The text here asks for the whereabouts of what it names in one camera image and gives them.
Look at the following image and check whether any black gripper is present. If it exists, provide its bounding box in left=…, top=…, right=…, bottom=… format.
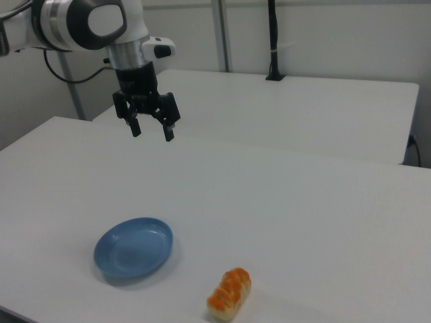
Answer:
left=112, top=62, right=182, bottom=143

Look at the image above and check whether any blue round plate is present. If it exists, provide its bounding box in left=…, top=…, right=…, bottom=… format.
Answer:
left=93, top=217, right=175, bottom=279

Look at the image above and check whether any orange glazed bread loaf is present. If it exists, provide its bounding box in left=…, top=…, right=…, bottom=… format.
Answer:
left=206, top=267, right=253, bottom=321

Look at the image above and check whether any white rear table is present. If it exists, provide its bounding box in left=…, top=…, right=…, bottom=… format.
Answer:
left=91, top=69, right=420, bottom=166

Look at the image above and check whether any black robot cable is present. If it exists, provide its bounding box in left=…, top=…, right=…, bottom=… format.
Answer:
left=43, top=49, right=115, bottom=83

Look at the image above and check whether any black camera stand pole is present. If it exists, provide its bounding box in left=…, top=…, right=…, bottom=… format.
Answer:
left=265, top=0, right=286, bottom=82

